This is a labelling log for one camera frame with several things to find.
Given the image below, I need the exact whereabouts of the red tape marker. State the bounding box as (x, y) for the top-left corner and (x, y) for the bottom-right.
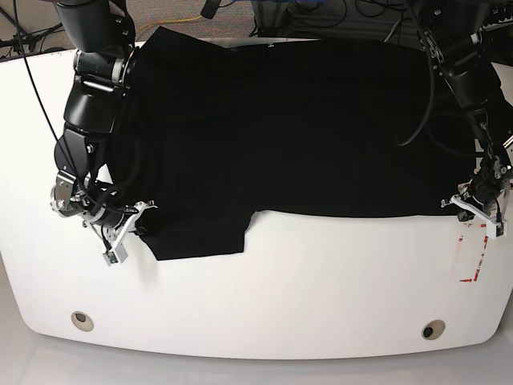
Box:
(453, 223), (488, 283)

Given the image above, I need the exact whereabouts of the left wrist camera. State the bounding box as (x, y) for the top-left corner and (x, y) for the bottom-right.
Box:
(486, 220), (508, 240)

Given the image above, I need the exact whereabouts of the left table grommet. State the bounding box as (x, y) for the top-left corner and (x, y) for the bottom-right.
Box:
(71, 311), (94, 332)

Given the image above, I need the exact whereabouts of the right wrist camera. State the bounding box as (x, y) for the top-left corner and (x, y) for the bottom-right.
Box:
(103, 244), (128, 265)

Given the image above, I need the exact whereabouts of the right table grommet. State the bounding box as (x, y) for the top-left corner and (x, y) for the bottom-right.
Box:
(421, 319), (446, 341)

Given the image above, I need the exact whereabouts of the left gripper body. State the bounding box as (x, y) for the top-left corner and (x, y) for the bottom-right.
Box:
(454, 156), (512, 222)

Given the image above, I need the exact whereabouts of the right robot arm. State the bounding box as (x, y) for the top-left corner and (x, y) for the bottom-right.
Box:
(50, 1), (151, 261)

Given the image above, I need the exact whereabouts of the black T-shirt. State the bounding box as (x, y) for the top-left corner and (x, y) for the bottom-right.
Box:
(107, 28), (475, 260)

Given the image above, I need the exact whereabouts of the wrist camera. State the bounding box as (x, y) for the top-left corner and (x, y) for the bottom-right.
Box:
(486, 220), (508, 240)
(103, 244), (128, 265)

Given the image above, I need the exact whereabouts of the black cable bundle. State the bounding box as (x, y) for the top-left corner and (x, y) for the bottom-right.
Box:
(248, 0), (422, 41)

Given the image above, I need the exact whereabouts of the yellow cable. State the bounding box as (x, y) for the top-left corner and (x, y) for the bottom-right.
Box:
(135, 11), (206, 37)

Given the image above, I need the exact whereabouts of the table grommet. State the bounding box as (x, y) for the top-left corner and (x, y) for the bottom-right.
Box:
(71, 311), (94, 332)
(421, 319), (446, 341)

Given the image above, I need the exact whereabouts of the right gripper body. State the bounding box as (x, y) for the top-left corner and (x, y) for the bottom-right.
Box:
(50, 170), (140, 251)

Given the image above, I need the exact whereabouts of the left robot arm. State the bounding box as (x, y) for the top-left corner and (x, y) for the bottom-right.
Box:
(405, 1), (512, 238)

